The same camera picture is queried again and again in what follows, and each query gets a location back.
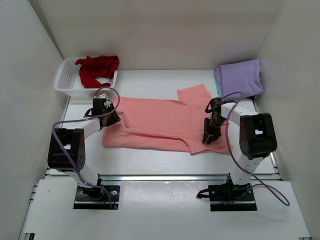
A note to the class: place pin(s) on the aluminium rail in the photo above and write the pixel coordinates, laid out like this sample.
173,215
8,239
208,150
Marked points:
165,177

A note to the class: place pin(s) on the folded purple t shirt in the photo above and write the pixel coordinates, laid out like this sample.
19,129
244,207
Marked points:
240,79

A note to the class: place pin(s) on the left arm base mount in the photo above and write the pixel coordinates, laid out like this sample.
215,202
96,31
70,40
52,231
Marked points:
96,199

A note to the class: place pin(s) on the red t shirt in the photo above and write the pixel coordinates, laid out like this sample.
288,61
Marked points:
97,67

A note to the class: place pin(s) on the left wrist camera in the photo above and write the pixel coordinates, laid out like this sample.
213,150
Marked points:
102,96

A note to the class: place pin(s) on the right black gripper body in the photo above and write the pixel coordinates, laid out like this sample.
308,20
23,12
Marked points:
212,127

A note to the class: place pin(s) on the pink t shirt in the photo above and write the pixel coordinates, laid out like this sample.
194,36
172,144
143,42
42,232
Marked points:
164,124

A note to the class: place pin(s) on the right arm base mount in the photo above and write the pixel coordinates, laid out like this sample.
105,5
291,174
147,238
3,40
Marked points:
229,197

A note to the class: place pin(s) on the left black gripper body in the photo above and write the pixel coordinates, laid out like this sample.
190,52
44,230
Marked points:
110,117

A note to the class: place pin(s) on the white plastic basket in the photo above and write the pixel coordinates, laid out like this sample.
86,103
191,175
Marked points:
68,79

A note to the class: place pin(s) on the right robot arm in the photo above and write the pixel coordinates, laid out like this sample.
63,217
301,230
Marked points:
257,138

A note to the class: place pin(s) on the folded teal t shirt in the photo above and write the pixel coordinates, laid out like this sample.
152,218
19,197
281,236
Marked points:
218,84

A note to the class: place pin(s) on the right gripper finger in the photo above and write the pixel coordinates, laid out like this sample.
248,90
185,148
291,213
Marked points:
213,138
206,139

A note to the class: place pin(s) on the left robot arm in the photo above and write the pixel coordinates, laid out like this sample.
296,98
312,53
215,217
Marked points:
67,153

